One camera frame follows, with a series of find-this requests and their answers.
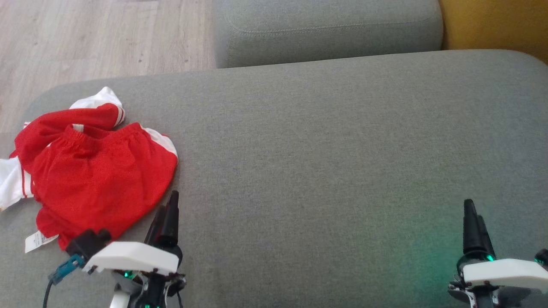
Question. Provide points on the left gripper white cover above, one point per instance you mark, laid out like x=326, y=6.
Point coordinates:
x=132, y=256

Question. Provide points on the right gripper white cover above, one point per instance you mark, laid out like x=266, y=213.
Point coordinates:
x=505, y=271

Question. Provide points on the red basketball shorts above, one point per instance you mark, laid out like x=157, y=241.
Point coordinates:
x=102, y=179

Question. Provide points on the red white basketball jersey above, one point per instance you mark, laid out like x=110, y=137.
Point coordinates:
x=55, y=122

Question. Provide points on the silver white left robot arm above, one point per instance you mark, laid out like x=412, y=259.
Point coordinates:
x=120, y=301

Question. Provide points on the grey fabric sofa seat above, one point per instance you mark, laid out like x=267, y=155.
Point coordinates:
x=321, y=149

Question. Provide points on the yellow panel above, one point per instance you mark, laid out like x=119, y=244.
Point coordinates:
x=492, y=21

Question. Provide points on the grey sofa back cushion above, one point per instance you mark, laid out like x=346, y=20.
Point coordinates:
x=325, y=30

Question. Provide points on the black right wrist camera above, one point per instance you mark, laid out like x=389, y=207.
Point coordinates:
x=543, y=256

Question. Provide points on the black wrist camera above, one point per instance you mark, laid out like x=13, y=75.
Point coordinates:
x=87, y=244
x=543, y=256

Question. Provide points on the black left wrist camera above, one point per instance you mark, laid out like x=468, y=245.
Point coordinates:
x=87, y=244

